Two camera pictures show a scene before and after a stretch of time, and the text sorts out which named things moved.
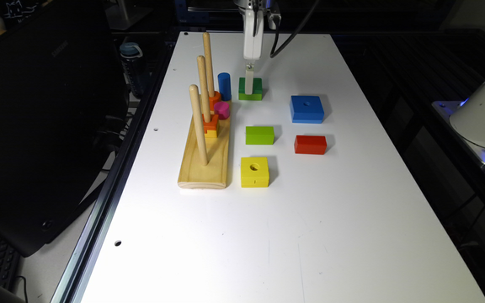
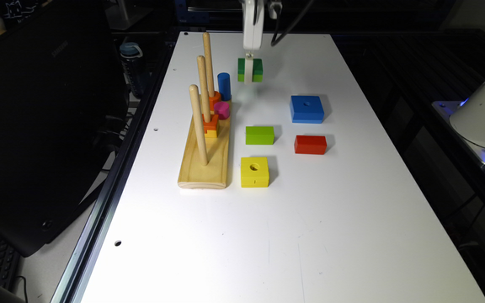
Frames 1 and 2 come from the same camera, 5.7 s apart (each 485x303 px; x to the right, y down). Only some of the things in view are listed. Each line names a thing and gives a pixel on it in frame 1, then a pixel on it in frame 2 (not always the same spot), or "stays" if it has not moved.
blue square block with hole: x=306 y=109 stays
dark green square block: x=257 y=92 to x=258 y=70
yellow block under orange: x=210 y=134 stays
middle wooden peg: x=203 y=87 stays
